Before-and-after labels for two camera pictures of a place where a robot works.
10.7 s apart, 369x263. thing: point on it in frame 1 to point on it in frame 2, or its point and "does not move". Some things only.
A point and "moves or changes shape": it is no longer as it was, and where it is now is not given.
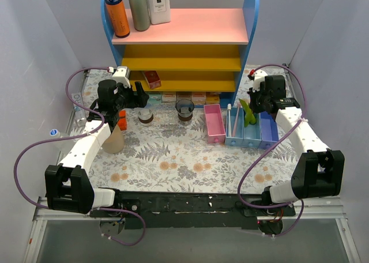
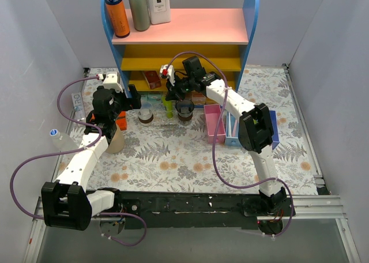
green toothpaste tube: (249, 115) moves or changes shape
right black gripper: (254, 98) to (175, 89)
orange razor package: (122, 121) does not move
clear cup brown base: (146, 116) does not move
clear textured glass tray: (166, 123) does not move
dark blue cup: (184, 108) does not move
